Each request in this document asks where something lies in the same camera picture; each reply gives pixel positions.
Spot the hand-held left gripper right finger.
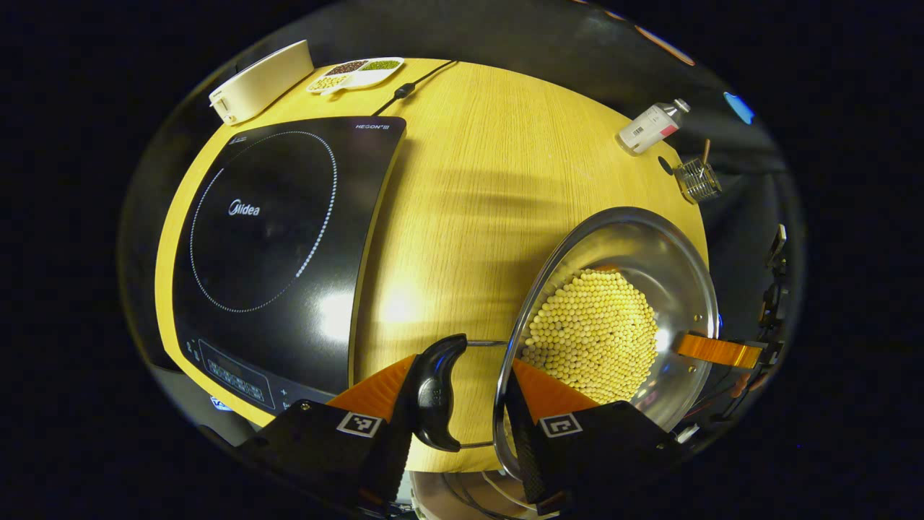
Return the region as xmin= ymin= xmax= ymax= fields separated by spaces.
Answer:
xmin=503 ymin=359 xmax=683 ymax=516

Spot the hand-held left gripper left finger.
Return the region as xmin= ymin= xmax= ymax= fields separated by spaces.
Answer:
xmin=235 ymin=352 xmax=419 ymax=517

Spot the pile of yellow soybeans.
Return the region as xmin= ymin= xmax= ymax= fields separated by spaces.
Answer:
xmin=520 ymin=269 xmax=659 ymax=405

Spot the steel pot with black handle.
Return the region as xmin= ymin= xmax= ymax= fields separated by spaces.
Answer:
xmin=409 ymin=207 xmax=721 ymax=481

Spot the black induction cooktop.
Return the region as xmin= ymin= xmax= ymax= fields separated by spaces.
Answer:
xmin=172 ymin=116 xmax=407 ymax=414

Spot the white plastic bottle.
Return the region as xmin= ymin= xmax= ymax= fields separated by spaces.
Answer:
xmin=617 ymin=98 xmax=691 ymax=156

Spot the white divided bean dish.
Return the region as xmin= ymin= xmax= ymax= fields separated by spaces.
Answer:
xmin=307 ymin=57 xmax=405 ymax=95

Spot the white toaster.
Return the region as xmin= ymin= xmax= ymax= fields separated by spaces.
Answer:
xmin=209 ymin=40 xmax=315 ymax=126

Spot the small wire basket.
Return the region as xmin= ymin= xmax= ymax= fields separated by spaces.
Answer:
xmin=673 ymin=159 xmax=723 ymax=205

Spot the black power cable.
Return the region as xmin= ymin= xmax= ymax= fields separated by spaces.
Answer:
xmin=372 ymin=60 xmax=459 ymax=116

